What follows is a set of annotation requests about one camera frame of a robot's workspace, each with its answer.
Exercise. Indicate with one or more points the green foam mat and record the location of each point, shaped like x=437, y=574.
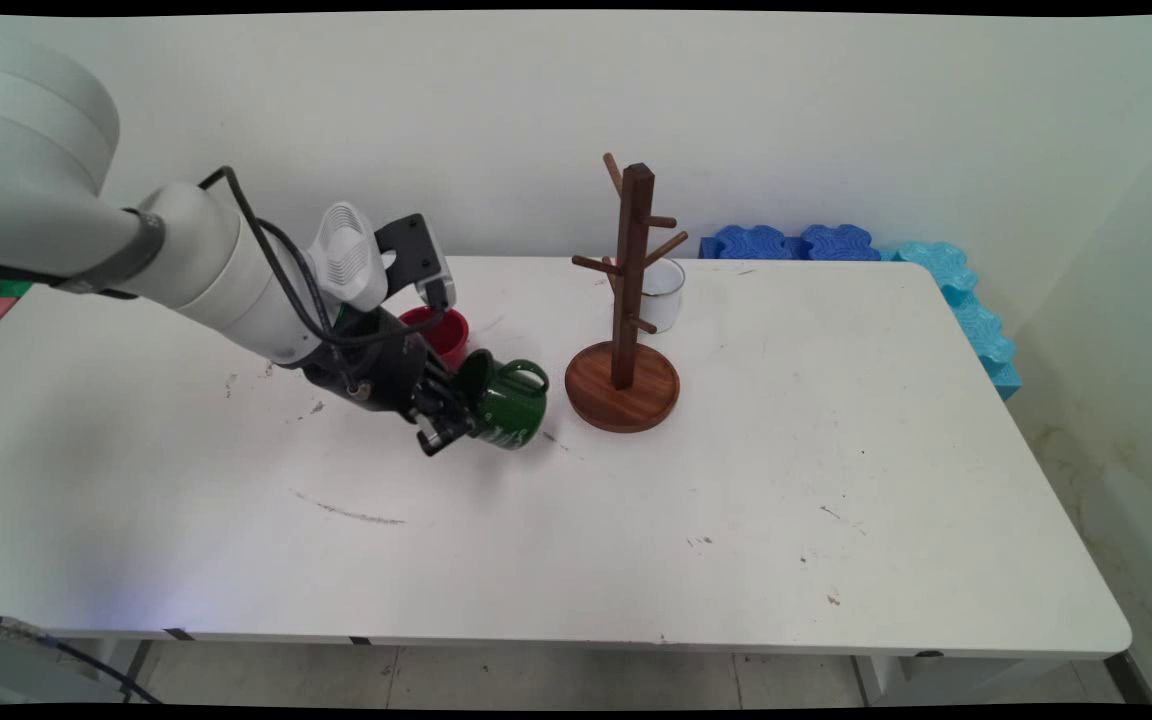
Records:
x=1, y=289

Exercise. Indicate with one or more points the white table leg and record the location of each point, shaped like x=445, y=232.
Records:
x=896, y=680
x=121, y=665

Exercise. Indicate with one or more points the light blue foam mat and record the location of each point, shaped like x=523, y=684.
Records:
x=976, y=320

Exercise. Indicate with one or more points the red mug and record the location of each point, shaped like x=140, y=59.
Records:
x=448, y=335

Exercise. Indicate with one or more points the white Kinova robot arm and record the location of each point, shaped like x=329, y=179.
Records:
x=86, y=230

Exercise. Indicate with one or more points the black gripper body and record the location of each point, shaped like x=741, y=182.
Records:
x=376, y=370

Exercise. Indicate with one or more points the dark blue foam mat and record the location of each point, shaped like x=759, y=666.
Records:
x=751, y=243
x=839, y=243

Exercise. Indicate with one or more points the white vented wrist housing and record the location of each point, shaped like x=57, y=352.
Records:
x=346, y=255

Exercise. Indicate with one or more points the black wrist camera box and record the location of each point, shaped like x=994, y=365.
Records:
x=416, y=250

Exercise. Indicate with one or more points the white enamel mug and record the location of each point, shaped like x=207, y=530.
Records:
x=664, y=295

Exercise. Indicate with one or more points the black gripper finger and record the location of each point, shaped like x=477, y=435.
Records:
x=441, y=385
x=444, y=435

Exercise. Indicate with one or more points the green enamel mug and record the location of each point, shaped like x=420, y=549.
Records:
x=511, y=405

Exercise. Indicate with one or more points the dark wooden mug tree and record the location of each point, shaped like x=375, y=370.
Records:
x=626, y=390

